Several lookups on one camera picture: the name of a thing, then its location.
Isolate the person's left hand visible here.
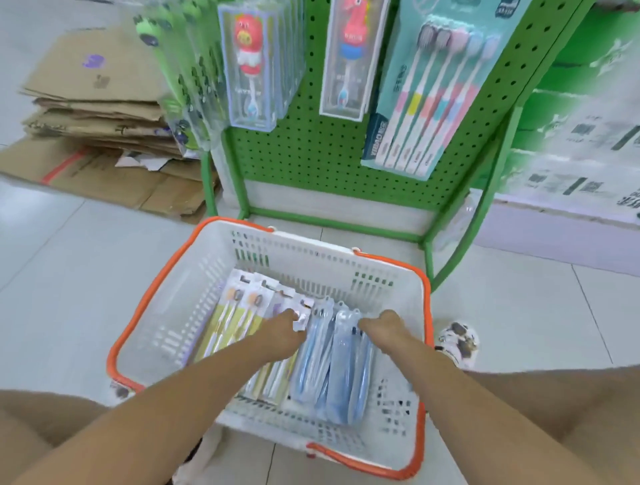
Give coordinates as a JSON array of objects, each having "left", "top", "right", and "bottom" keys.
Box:
[{"left": 255, "top": 308, "right": 309, "bottom": 361}]

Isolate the person's right hand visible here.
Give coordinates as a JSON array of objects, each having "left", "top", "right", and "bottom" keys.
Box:
[{"left": 358, "top": 310, "right": 408, "bottom": 358}]

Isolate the row of slim toothbrush packs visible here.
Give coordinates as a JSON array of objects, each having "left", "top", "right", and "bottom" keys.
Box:
[{"left": 185, "top": 268, "right": 316, "bottom": 401}]

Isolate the bundle of clear blue toothbrush blisters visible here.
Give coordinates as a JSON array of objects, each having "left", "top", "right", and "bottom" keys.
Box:
[{"left": 290, "top": 294, "right": 376, "bottom": 426}]

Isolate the white orange shopping basket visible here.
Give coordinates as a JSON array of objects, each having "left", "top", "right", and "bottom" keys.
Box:
[{"left": 107, "top": 217, "right": 436, "bottom": 481}]

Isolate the green pegboard display rack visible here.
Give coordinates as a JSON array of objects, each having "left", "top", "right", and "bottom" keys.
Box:
[{"left": 200, "top": 0, "right": 601, "bottom": 291}]

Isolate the teal multi toothbrush pack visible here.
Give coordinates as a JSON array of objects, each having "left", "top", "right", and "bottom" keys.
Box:
[{"left": 362, "top": 0, "right": 531, "bottom": 181}]

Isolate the bundle of cartoon toothbrush boxes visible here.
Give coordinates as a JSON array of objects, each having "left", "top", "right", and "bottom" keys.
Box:
[{"left": 218, "top": 0, "right": 306, "bottom": 133}]

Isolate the clear red cartoon toothbrush box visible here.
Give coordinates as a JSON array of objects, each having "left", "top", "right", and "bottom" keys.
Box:
[{"left": 320, "top": 0, "right": 391, "bottom": 123}]

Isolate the bundle of clear kids toothbrushes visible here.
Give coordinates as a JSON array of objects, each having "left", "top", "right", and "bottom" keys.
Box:
[{"left": 130, "top": 0, "right": 226, "bottom": 153}]

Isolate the person's left forearm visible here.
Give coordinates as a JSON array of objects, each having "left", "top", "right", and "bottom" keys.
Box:
[{"left": 15, "top": 344, "right": 291, "bottom": 485}]

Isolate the person's right forearm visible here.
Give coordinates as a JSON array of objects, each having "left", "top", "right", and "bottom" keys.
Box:
[{"left": 375, "top": 340, "right": 601, "bottom": 485}]

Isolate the person's right leg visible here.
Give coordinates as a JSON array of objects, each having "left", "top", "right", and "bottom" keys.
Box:
[{"left": 470, "top": 364, "right": 640, "bottom": 485}]

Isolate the person's leg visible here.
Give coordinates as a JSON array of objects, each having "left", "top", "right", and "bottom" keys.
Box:
[
  {"left": 0, "top": 390, "right": 111, "bottom": 485},
  {"left": 470, "top": 364, "right": 640, "bottom": 485}
]

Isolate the person's left leg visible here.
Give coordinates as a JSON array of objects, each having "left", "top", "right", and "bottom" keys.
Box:
[{"left": 0, "top": 390, "right": 111, "bottom": 485}]

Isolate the white clog shoe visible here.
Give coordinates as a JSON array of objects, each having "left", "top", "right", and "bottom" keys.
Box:
[
  {"left": 175, "top": 424, "right": 226, "bottom": 485},
  {"left": 435, "top": 320, "right": 481, "bottom": 369}
]

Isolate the pile of flattened cardboard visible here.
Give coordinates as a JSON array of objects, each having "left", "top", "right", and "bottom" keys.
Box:
[{"left": 0, "top": 28, "right": 216, "bottom": 221}]

